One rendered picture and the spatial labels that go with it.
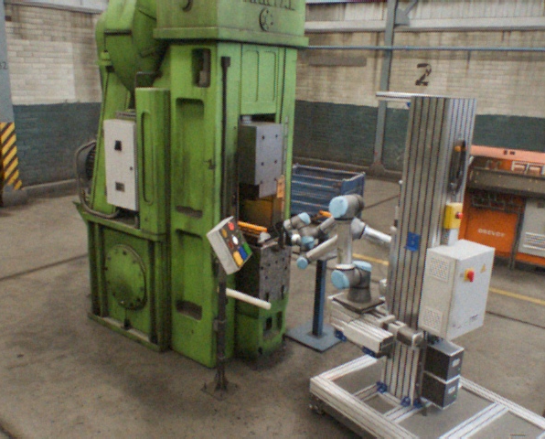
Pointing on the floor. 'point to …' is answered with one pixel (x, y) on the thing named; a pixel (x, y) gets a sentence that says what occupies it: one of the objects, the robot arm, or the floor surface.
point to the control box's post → (221, 322)
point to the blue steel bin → (322, 187)
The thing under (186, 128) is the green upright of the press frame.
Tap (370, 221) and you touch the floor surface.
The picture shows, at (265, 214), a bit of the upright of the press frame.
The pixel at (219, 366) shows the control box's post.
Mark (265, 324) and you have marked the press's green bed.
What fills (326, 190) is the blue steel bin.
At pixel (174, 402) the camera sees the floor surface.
